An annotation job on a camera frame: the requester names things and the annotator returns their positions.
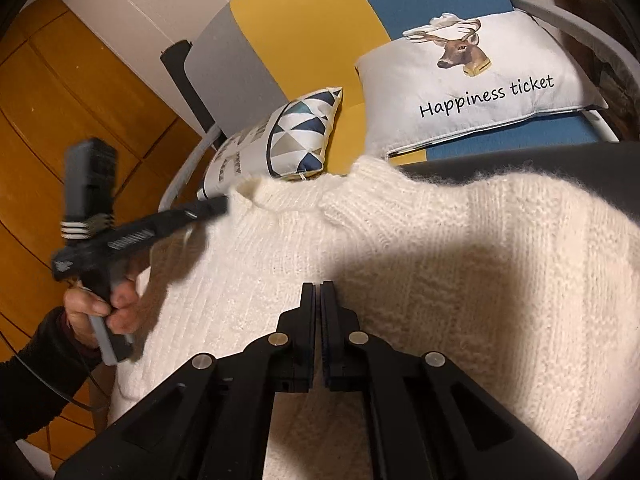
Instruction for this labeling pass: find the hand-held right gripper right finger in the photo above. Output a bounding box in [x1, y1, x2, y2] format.
[320, 280, 581, 480]

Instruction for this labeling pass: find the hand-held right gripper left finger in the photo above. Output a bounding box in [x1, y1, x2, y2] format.
[55, 282, 317, 480]

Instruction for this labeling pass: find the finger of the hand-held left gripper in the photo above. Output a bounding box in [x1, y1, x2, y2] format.
[149, 195, 232, 234]

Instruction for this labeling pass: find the cream knit sweater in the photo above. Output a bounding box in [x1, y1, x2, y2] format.
[107, 155, 640, 480]

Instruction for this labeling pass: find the person's left forearm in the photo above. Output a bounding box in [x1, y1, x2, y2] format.
[0, 307, 103, 461]

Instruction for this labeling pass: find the person's left hand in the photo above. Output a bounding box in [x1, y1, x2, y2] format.
[63, 277, 142, 350]

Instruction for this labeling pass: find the triangle pattern pillow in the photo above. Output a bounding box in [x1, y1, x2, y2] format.
[197, 86, 345, 202]

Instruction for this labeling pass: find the grey yellow blue sofa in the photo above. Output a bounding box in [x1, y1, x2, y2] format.
[157, 0, 640, 212]

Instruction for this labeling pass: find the white deer print pillow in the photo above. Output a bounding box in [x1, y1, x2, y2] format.
[353, 12, 609, 159]

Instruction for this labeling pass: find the thin black cable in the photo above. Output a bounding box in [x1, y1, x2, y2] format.
[0, 332, 110, 412]

